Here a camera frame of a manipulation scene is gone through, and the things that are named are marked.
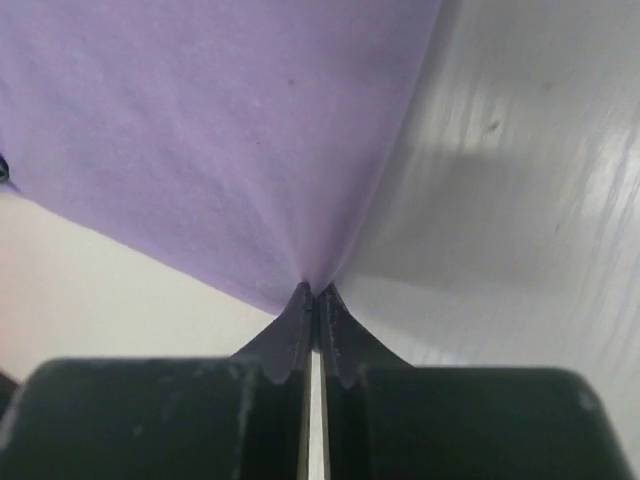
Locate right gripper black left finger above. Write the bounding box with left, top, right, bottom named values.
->
left=1, top=284, right=314, bottom=479

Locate purple t shirt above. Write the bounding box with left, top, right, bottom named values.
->
left=1, top=1, right=439, bottom=312

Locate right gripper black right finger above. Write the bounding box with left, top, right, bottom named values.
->
left=317, top=287, right=633, bottom=479

